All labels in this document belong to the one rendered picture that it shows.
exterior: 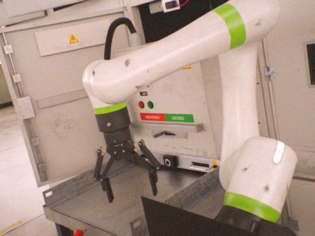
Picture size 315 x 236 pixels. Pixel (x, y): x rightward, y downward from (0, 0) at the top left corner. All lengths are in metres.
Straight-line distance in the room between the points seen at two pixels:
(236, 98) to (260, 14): 0.24
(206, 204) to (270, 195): 0.52
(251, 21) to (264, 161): 0.35
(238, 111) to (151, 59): 0.32
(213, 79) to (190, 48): 0.53
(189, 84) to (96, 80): 0.64
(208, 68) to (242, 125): 0.42
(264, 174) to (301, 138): 0.62
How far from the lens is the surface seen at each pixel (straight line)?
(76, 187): 1.75
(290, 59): 1.46
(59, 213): 1.61
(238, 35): 1.04
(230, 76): 1.17
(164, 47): 0.97
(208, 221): 0.77
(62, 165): 2.00
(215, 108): 1.51
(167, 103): 1.62
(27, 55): 1.92
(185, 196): 1.37
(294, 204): 1.67
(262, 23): 1.07
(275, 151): 0.94
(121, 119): 1.08
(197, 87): 1.49
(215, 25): 1.01
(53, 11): 2.55
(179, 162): 1.67
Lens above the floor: 1.46
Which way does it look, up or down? 13 degrees down
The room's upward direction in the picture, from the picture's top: 12 degrees counter-clockwise
